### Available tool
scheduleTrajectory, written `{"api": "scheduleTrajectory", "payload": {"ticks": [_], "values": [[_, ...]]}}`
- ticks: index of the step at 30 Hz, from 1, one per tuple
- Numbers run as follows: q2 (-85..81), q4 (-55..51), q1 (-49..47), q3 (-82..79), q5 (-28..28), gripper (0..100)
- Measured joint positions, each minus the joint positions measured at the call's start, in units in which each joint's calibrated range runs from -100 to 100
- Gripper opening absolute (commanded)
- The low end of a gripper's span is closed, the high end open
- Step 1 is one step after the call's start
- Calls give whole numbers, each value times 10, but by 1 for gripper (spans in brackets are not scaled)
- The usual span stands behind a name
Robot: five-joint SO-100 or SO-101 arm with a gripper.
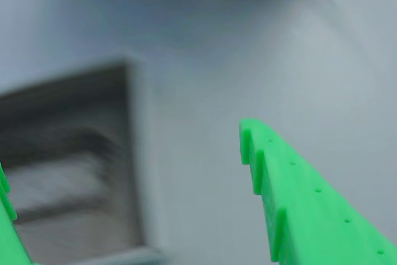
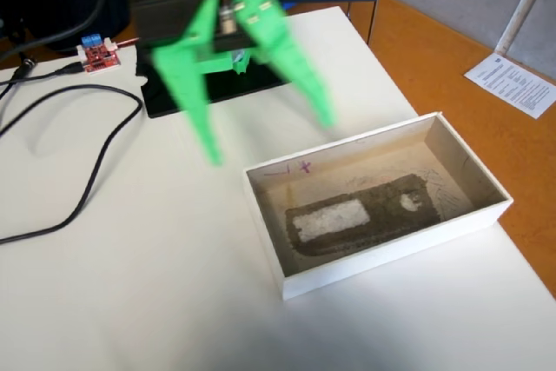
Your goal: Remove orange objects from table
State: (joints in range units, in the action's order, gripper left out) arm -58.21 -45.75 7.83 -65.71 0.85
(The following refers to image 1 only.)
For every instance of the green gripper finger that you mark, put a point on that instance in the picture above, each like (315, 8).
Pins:
(7, 240)
(310, 215)

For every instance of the white rectangular box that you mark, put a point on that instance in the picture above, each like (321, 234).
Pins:
(139, 153)

